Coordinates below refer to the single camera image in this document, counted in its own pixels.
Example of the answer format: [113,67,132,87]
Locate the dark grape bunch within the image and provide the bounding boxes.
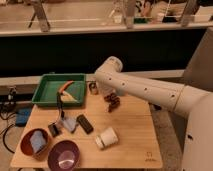
[104,93,120,112]

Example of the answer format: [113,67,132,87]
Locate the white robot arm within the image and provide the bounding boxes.
[94,56,213,171]

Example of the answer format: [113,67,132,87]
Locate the purple bowl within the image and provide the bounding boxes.
[47,140,80,171]

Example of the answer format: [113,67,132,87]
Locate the brown bowl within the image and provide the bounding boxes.
[20,128,50,160]

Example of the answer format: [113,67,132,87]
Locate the small metal cup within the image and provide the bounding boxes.
[89,82,98,95]

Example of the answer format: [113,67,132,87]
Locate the black remote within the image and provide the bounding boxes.
[77,114,94,134]

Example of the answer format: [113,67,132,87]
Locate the grey blue cloth piece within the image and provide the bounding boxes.
[62,117,77,133]

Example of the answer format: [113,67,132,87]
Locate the green plastic tray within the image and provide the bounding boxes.
[32,73,86,107]

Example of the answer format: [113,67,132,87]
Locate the small black block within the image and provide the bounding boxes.
[48,124,60,137]

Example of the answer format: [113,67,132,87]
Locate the blue box beside table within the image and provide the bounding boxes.
[15,108,32,127]

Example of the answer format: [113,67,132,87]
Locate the black handled utensil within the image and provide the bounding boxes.
[57,92,64,119]

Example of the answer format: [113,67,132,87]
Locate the black cables on floor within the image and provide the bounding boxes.
[0,99,18,154]

